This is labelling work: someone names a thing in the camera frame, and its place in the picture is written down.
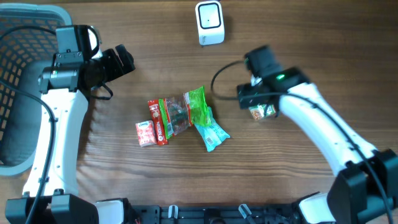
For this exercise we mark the teal snack packet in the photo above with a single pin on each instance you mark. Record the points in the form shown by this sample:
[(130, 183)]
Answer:
[(212, 135)]

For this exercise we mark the red chocolate wafer bar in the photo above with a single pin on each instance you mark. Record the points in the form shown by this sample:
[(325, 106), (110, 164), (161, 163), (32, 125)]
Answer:
[(156, 116)]

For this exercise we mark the green gummy candy bag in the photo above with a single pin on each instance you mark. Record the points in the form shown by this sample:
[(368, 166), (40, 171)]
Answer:
[(183, 111)]

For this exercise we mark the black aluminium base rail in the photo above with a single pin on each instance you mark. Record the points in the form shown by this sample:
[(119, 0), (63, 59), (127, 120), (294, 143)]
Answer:
[(267, 214)]

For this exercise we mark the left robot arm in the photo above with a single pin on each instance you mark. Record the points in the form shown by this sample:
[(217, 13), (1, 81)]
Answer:
[(50, 194)]

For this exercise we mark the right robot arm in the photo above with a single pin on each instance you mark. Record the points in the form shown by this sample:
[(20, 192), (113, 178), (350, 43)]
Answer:
[(365, 185)]

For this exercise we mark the small red tissue pack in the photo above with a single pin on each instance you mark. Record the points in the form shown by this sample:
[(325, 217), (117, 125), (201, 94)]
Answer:
[(146, 133)]

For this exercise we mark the white barcode scanner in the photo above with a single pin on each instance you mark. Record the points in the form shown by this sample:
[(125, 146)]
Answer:
[(210, 24)]

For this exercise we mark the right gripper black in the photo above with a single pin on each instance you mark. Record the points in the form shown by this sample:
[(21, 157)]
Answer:
[(249, 98)]

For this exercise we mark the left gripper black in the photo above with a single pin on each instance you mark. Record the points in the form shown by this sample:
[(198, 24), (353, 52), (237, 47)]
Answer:
[(115, 63)]

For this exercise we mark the cup noodles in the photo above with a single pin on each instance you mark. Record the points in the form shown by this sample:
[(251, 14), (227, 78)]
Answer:
[(259, 112)]

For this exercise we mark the grey plastic mesh basket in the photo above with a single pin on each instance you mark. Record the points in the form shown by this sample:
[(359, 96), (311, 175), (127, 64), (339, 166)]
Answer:
[(27, 47)]

